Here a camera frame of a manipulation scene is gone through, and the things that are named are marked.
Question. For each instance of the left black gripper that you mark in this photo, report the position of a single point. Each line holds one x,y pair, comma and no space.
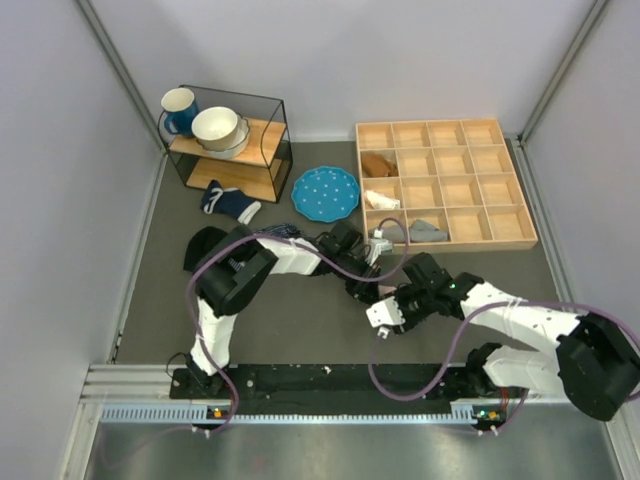
363,291

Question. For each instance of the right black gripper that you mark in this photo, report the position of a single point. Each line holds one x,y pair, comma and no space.
410,321

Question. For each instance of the pink underwear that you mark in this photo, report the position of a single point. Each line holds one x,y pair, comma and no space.
385,290

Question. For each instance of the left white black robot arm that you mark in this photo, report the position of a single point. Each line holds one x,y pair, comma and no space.
227,286

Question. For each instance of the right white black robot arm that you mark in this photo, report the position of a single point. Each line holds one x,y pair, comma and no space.
577,351

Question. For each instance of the striped blue underwear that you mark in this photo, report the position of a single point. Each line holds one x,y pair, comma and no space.
282,230

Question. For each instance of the grey rolled cloth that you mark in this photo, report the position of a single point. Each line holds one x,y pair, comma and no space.
394,234
421,231

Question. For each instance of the white rolled cloth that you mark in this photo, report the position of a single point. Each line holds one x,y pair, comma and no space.
380,201

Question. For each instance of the blue dotted plate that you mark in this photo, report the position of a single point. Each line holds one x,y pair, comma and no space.
326,194

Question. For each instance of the wooden compartment tray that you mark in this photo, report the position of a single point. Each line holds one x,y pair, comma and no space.
456,174

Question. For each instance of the brown rolled cloth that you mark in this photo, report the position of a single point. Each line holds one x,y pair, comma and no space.
375,165

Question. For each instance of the navy white sock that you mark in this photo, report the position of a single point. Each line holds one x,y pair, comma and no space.
231,202

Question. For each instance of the black folded cloth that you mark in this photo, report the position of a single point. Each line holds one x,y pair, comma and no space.
200,245

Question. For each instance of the white bowl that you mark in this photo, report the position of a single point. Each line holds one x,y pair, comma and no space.
216,128

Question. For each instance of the blue enamel mug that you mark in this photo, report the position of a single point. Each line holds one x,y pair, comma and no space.
181,108

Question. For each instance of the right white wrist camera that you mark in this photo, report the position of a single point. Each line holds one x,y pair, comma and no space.
384,316

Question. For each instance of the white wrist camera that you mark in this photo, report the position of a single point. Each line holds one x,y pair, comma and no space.
384,316
377,247

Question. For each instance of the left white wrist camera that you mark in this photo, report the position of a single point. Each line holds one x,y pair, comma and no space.
377,247

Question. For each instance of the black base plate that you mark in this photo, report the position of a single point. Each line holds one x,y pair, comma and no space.
358,405

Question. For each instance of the black wire wooden shelf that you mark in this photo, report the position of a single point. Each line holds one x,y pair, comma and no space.
261,170

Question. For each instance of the aluminium frame rail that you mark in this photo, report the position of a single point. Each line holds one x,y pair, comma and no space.
146,383

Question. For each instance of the grey cable duct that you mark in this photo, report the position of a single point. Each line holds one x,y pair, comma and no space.
461,414

